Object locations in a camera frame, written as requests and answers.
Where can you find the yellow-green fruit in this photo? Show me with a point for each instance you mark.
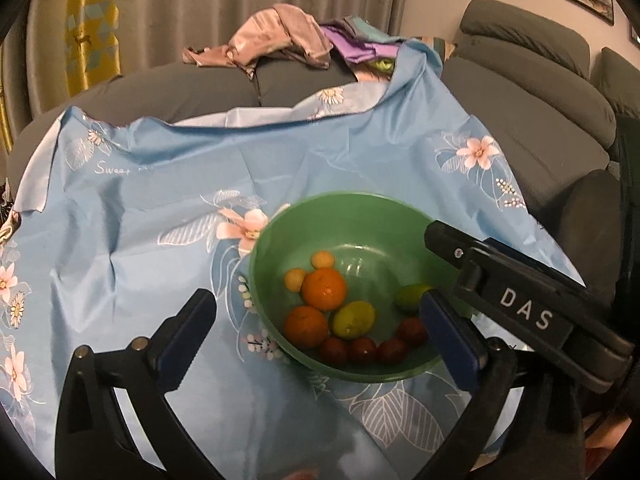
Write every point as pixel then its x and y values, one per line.
pixel 353 318

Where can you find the red cherry tomato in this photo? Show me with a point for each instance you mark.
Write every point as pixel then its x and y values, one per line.
pixel 392 350
pixel 363 351
pixel 334 350
pixel 412 331

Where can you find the purple garment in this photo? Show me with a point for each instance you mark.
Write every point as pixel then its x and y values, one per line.
pixel 360 40

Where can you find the orange mandarin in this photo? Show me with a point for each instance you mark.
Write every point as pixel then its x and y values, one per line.
pixel 306 326
pixel 324 287

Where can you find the small green cloth item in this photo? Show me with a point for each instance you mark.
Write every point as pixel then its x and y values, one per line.
pixel 383 65

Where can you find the light blue floral cloth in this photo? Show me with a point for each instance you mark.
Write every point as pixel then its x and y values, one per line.
pixel 175 170

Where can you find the dark patterned cloth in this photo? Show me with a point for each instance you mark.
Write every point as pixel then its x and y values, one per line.
pixel 7 215

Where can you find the small orange kumquat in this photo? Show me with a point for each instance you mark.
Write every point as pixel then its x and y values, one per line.
pixel 323 259
pixel 294 279

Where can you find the yellow patterned curtain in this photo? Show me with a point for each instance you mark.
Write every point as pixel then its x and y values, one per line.
pixel 92 20

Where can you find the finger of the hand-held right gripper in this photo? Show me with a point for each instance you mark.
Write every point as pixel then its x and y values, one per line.
pixel 447 242
pixel 530 262

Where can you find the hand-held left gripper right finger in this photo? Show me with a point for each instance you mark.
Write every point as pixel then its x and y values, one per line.
pixel 450 342

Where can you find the pink satin garment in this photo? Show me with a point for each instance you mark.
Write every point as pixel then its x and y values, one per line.
pixel 280 30

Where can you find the green lime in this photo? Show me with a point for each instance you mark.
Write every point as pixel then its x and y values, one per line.
pixel 411 295

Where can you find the green plastic bowl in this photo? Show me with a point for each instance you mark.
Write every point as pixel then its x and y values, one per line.
pixel 360 220

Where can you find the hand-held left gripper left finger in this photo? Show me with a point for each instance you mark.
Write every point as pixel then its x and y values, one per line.
pixel 175 352

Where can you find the grey sofa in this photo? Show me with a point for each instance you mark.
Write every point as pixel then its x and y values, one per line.
pixel 530 110

